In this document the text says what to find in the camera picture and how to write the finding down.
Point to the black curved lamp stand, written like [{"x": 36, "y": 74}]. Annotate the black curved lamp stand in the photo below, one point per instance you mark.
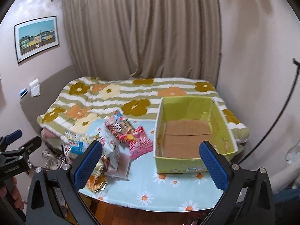
[{"x": 289, "y": 96}]

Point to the blue wall tag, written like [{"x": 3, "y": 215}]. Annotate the blue wall tag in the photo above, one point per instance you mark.
[{"x": 23, "y": 92}]

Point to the white blue snack bag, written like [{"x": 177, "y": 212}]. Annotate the white blue snack bag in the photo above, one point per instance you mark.
[{"x": 79, "y": 142}]

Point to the white wall switch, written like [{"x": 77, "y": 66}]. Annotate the white wall switch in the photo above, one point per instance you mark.
[{"x": 35, "y": 88}]

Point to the white grey snack bag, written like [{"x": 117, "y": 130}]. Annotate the white grey snack bag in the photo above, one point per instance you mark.
[{"x": 116, "y": 163}]

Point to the green cardboard box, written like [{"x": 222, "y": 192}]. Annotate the green cardboard box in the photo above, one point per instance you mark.
[{"x": 182, "y": 124}]

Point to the floral striped green quilt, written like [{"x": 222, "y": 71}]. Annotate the floral striped green quilt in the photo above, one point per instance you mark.
[{"x": 86, "y": 99}]

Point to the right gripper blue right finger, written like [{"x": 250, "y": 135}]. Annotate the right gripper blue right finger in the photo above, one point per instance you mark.
[{"x": 216, "y": 165}]

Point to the light blue daisy tablecloth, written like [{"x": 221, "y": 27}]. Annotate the light blue daisy tablecloth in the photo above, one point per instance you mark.
[{"x": 145, "y": 189}]

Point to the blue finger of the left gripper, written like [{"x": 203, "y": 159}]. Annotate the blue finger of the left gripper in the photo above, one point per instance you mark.
[
  {"x": 9, "y": 139},
  {"x": 29, "y": 147}
]

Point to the framed house picture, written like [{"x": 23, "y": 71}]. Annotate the framed house picture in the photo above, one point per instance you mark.
[{"x": 34, "y": 36}]

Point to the brown red striped snack bag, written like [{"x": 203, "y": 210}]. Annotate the brown red striped snack bag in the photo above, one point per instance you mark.
[{"x": 127, "y": 130}]

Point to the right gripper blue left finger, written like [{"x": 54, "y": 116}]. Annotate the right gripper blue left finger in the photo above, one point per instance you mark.
[{"x": 84, "y": 165}]

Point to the person's left hand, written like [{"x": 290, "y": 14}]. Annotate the person's left hand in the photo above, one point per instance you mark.
[{"x": 18, "y": 202}]

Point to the gold yellow snack packet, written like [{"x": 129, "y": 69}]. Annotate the gold yellow snack packet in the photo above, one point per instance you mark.
[{"x": 97, "y": 179}]

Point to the shrimp flakes snack bag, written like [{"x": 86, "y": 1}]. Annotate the shrimp flakes snack bag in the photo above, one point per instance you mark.
[{"x": 117, "y": 119}]

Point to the beige curtain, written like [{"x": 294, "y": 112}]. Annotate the beige curtain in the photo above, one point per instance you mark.
[{"x": 123, "y": 39}]

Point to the pink strawberry snack bag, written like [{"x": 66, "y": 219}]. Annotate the pink strawberry snack bag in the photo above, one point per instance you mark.
[{"x": 138, "y": 142}]

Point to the white clothing pile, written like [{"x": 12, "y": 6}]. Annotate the white clothing pile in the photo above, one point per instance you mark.
[{"x": 289, "y": 175}]

